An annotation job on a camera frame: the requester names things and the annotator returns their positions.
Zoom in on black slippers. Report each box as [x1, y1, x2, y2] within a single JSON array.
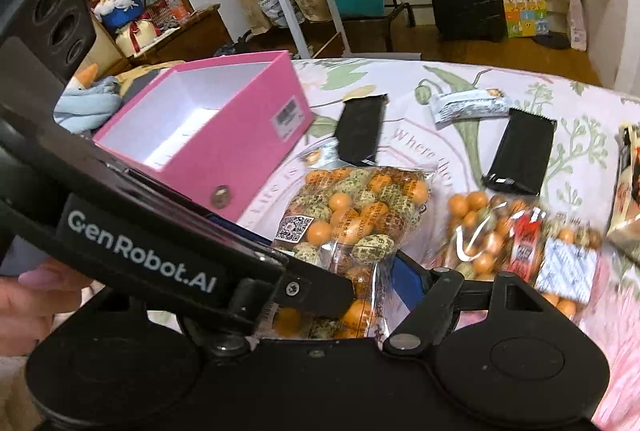
[[532, 31, 571, 50]]

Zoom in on white snack packet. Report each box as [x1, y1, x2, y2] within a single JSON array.
[[428, 88, 510, 131]]

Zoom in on white plastic bag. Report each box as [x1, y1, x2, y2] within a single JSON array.
[[566, 0, 589, 51]]

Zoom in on person's left hand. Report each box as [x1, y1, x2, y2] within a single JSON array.
[[0, 259, 108, 358]]

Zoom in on floral bed sheet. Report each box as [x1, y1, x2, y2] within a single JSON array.
[[50, 56, 640, 431]]

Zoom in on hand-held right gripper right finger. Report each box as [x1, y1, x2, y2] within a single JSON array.
[[381, 253, 547, 355]]

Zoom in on black floor bag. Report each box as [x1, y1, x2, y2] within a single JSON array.
[[215, 30, 262, 58]]

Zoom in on candy bag with red label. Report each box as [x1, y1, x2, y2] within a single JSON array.
[[434, 191, 604, 321]]

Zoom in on black snack packet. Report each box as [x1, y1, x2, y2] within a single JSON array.
[[333, 93, 390, 167], [481, 108, 558, 197]]

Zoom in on clear bag of candies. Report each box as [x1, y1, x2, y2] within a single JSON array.
[[274, 165, 432, 342]]

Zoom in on pink cardboard box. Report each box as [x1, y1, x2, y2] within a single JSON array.
[[92, 51, 315, 224]]

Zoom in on cream noodle packet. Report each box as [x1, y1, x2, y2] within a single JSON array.
[[606, 123, 640, 258]]

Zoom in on light blue cloth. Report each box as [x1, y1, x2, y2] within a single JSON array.
[[53, 64, 124, 135]]

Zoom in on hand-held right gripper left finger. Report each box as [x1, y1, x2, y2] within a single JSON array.
[[181, 315, 260, 359]]

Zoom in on yellow cloth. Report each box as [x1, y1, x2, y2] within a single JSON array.
[[114, 61, 175, 88]]

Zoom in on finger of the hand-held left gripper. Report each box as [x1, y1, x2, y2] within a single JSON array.
[[239, 262, 357, 318], [125, 166, 287, 264]]

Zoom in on blue gift basket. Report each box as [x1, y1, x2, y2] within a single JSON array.
[[94, 0, 149, 33]]

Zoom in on wooden cabinet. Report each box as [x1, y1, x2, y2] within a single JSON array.
[[129, 4, 234, 65]]

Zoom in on colourful gift bag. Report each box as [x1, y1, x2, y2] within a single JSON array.
[[502, 0, 551, 39]]

